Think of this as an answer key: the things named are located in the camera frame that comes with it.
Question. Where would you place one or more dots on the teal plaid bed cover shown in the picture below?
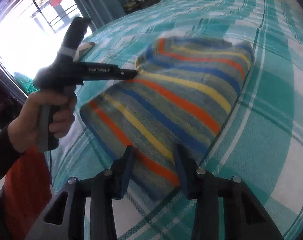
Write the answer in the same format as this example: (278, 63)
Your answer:
(263, 139)

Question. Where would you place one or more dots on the black sleeved left forearm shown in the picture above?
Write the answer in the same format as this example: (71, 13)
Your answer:
(10, 151)

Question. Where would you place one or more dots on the window with black frame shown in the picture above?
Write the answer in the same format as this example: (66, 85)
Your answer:
(30, 36)

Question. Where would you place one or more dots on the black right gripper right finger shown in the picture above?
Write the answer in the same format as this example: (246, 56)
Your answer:
(225, 208)

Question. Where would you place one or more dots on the patterned cream pillow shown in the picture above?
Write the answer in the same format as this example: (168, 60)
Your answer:
(83, 48)

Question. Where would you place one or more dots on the red fleece garment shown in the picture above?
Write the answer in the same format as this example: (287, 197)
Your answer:
(26, 192)

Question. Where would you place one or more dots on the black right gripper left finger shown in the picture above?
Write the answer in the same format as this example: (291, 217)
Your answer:
(63, 217)

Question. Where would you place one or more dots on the striped knitted t-shirt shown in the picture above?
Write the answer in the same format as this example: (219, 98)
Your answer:
(184, 91)

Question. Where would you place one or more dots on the person's left hand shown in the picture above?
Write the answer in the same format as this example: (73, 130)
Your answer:
(24, 130)

